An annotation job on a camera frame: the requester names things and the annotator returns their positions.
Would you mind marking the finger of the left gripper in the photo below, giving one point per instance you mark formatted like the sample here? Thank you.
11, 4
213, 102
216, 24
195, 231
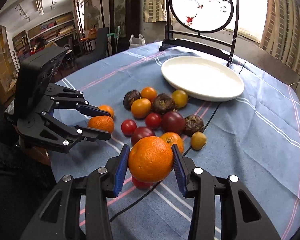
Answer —
91, 110
92, 134

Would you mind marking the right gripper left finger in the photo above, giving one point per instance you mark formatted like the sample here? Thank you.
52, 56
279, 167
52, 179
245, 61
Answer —
76, 208

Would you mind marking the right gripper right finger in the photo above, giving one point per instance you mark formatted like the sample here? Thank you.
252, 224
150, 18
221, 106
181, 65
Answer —
242, 217

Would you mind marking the small orange fruit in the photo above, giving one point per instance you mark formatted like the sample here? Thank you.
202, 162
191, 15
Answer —
107, 109

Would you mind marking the large orange mandarin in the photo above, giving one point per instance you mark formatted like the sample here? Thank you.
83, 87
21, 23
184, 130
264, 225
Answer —
150, 160

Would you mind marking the small red cherry tomato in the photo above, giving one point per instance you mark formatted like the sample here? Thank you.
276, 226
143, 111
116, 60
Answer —
128, 127

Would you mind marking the dark brown passion fruit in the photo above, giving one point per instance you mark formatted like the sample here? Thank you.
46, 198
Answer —
130, 97

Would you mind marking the dark red plum tomato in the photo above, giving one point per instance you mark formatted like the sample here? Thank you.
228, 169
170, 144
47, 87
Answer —
140, 133

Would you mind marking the small orange tomato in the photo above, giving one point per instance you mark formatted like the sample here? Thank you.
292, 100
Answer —
149, 93

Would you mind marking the brown wrinkled passion fruit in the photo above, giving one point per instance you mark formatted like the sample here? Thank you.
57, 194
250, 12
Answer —
162, 104

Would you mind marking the white plastic bag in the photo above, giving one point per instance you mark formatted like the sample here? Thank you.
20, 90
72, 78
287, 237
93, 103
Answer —
135, 42

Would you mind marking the dark purple plum tomato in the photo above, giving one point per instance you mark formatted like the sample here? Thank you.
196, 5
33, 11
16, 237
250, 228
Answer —
172, 122

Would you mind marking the blue striped tablecloth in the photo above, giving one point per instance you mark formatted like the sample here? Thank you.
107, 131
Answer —
255, 137

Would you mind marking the small yellow fruit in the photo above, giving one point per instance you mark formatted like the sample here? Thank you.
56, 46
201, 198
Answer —
198, 140

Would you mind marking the yellow green tomato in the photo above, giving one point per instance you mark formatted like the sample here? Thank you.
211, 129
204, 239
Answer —
180, 98

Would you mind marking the standing fan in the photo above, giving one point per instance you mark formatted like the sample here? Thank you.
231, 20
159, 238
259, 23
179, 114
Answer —
91, 17

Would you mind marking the brown passion fruit right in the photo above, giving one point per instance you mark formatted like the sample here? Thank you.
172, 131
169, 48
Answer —
193, 124

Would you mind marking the white ceramic plate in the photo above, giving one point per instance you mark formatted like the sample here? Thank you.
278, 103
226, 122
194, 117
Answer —
202, 79

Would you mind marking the left checked curtain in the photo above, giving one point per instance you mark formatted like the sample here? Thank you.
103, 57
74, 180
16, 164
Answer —
154, 11

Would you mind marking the checked curtain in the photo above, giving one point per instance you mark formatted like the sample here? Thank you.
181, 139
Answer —
281, 34
154, 11

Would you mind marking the round bird painting screen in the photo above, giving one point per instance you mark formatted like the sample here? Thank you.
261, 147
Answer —
208, 26

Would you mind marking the right checked curtain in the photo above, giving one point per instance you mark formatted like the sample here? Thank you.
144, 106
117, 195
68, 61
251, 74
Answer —
281, 34

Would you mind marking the window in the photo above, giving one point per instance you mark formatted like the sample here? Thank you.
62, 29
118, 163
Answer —
252, 18

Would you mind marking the dark framed wall painting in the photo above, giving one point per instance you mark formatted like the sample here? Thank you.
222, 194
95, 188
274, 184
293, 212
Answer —
124, 23

